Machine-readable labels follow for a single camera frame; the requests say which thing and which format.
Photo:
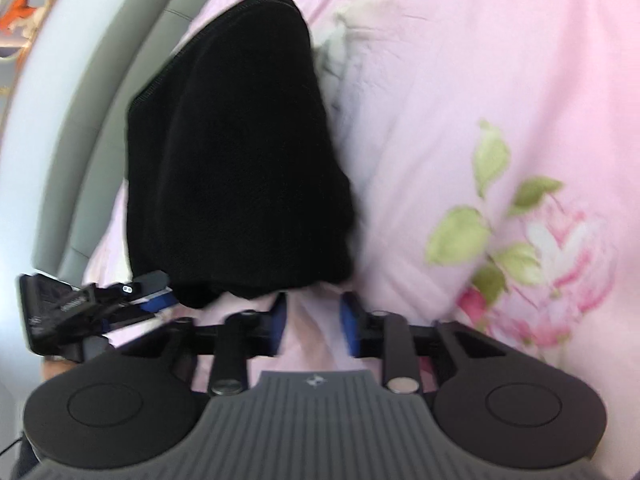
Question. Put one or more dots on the grey padded headboard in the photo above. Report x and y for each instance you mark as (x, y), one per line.
(125, 60)

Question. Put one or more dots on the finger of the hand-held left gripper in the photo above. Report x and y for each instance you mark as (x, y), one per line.
(150, 282)
(132, 317)

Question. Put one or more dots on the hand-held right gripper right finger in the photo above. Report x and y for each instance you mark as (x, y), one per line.
(350, 326)

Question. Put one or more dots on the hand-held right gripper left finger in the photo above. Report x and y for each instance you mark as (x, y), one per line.
(279, 321)

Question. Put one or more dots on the pink floral blanket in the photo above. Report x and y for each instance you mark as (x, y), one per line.
(425, 85)

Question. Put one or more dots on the person's left forearm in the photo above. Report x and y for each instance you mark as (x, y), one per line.
(56, 367)

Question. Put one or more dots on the wall poster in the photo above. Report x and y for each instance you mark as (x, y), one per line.
(25, 15)

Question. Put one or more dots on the black pants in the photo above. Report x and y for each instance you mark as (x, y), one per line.
(235, 160)

